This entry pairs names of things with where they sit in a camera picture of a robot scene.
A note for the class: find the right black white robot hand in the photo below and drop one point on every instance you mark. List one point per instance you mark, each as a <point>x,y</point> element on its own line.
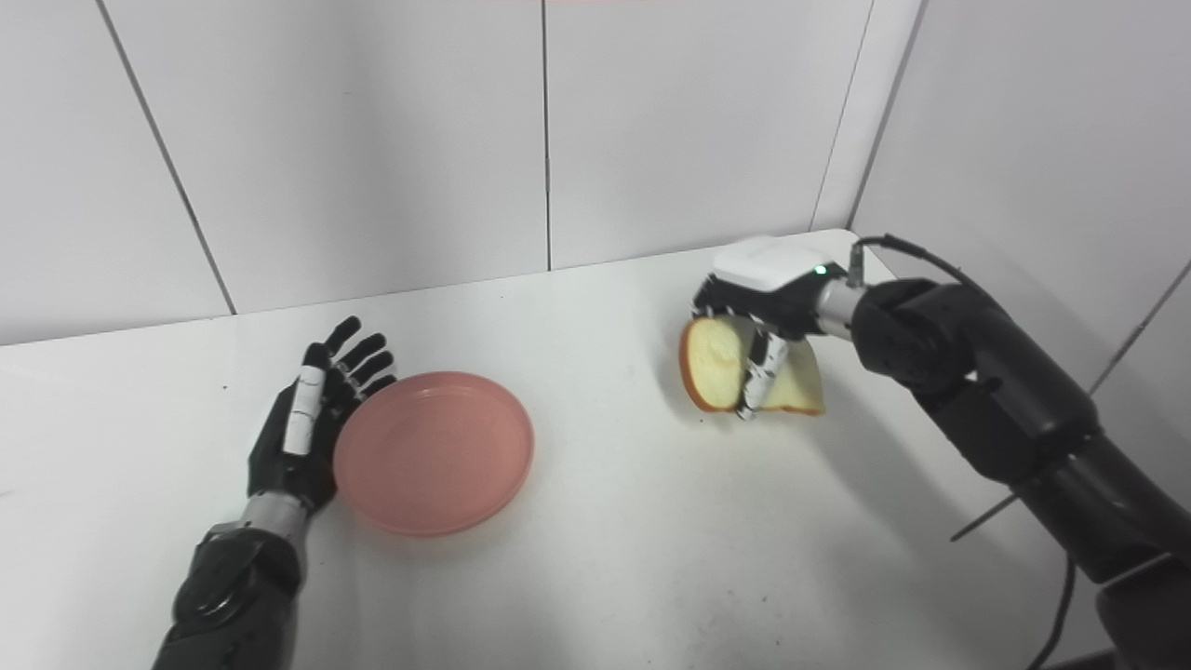
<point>772,288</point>

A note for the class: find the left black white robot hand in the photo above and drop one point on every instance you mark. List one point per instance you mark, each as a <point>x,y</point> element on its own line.
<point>302,428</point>

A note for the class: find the slice of bread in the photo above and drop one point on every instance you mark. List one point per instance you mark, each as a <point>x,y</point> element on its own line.
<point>716,368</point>

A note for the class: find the pink round plate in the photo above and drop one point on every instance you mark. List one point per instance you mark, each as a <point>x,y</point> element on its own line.
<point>434,453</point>

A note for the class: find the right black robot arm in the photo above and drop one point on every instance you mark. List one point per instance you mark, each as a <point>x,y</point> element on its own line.
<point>1014,409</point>

